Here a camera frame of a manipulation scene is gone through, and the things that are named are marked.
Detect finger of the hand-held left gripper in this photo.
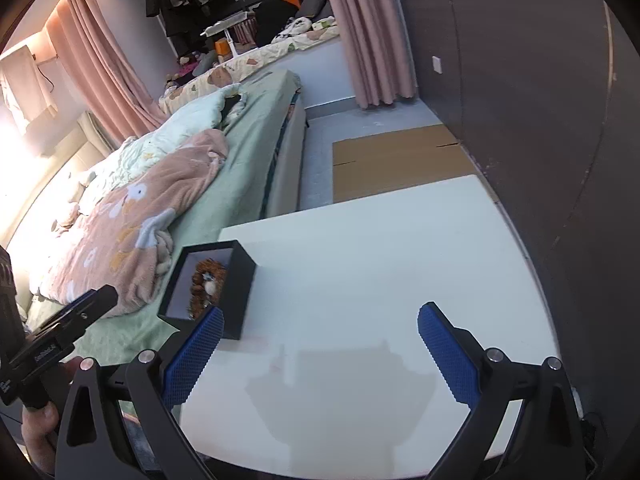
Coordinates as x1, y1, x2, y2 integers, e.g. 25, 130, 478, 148
10, 285, 119, 361

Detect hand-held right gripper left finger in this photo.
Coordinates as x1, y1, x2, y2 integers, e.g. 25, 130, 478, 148
55, 306, 225, 480

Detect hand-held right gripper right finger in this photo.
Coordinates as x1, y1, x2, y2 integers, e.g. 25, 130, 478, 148
418, 302, 588, 480

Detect brown seed bead bracelet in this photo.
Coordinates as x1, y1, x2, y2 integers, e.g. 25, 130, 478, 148
189, 257, 231, 318

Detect black jewelry box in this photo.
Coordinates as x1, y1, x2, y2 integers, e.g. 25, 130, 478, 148
156, 241, 257, 342

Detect person's left hand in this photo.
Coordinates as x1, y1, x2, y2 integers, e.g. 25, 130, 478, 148
22, 357, 83, 473

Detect pink duck print blanket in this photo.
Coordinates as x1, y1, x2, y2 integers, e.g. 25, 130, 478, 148
37, 129, 230, 318

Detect flat cardboard sheet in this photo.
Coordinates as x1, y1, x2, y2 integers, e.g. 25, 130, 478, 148
332, 124, 483, 204

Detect bed with green sheet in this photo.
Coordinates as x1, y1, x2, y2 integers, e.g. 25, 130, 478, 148
25, 70, 308, 366

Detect white floral quilt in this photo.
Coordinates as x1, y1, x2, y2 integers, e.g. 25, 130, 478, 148
50, 91, 246, 231

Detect pink curtain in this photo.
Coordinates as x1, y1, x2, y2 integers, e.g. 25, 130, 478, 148
45, 0, 168, 148
315, 0, 420, 109

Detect cream bear print quilt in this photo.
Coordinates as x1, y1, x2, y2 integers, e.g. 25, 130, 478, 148
159, 16, 342, 116

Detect white drying rack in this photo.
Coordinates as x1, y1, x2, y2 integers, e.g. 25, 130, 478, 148
201, 12, 256, 56

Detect black and white cloth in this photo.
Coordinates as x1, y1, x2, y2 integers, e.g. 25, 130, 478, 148
272, 17, 313, 41

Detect black cushion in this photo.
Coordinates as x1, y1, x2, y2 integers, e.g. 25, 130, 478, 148
255, 0, 301, 43

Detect black cables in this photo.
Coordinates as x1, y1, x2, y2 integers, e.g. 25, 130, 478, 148
575, 407, 603, 478

